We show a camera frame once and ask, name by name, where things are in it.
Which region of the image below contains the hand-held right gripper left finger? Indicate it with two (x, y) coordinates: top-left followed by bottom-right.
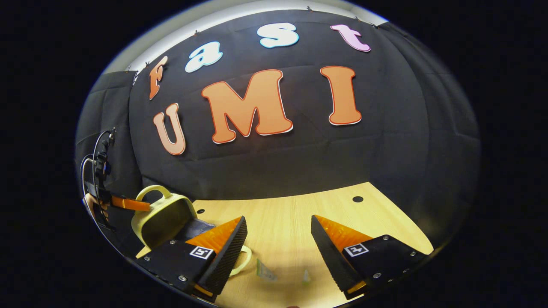
(135, 216), (248, 303)

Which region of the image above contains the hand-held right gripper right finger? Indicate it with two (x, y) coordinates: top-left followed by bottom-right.
(311, 215), (430, 296)

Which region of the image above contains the row of small cloth clips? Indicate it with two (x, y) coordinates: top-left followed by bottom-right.
(124, 5), (381, 73)

